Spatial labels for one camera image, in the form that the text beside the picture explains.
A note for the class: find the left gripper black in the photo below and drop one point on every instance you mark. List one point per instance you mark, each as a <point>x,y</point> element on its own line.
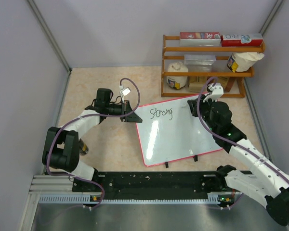
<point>132,118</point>

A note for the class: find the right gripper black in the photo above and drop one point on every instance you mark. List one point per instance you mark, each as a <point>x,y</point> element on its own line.
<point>193,105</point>

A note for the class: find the whiteboard with pink frame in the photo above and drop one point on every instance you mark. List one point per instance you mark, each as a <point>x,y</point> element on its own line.
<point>169,132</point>

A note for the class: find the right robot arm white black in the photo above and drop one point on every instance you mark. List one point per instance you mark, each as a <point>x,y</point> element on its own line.
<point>269,186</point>

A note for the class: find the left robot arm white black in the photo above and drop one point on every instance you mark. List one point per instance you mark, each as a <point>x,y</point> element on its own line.
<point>63,146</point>

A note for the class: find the black whiteboard clip right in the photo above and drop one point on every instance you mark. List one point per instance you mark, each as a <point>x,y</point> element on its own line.
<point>195,158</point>

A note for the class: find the brown cardboard box left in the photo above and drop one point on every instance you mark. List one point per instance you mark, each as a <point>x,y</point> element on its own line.
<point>195,84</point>

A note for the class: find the brown cardboard box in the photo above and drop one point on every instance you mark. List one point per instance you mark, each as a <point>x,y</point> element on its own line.
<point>226,83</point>
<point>195,84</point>

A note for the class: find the white flour bag lower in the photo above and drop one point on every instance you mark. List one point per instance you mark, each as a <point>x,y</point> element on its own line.
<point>177,82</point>

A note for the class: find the white flour bag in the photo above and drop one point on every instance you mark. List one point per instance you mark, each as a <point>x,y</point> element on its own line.
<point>242,61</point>
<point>177,82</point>

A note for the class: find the clear plastic container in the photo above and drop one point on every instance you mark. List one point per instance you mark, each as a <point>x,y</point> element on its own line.
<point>199,63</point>

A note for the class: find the brown cardboard box right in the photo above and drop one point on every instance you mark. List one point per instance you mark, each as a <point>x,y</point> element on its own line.
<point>226,83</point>

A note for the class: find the white flour bag upper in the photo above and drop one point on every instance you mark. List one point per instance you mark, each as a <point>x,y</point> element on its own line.
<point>242,61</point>

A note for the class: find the red foil box left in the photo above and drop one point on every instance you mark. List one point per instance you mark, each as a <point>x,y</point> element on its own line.
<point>195,39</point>

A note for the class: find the wooden shelf rack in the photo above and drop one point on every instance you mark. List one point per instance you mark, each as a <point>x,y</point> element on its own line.
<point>173,53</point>

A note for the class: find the red white box right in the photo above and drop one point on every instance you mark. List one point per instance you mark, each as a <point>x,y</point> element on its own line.
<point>241,40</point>

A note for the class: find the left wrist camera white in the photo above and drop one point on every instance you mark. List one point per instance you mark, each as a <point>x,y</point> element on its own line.
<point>124,91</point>

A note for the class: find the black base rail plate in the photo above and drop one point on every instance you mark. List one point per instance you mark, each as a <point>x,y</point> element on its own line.
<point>159,185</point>

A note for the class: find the grey slotted cable duct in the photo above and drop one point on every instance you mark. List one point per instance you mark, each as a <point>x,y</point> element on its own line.
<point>67,199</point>

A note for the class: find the aluminium frame post right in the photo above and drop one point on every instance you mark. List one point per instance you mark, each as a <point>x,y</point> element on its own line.
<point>271,16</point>

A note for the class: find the aluminium frame post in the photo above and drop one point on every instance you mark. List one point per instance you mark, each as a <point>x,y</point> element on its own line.
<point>48,34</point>
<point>271,16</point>

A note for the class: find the aluminium frame post left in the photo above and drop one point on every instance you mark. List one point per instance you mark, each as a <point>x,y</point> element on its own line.
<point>48,34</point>

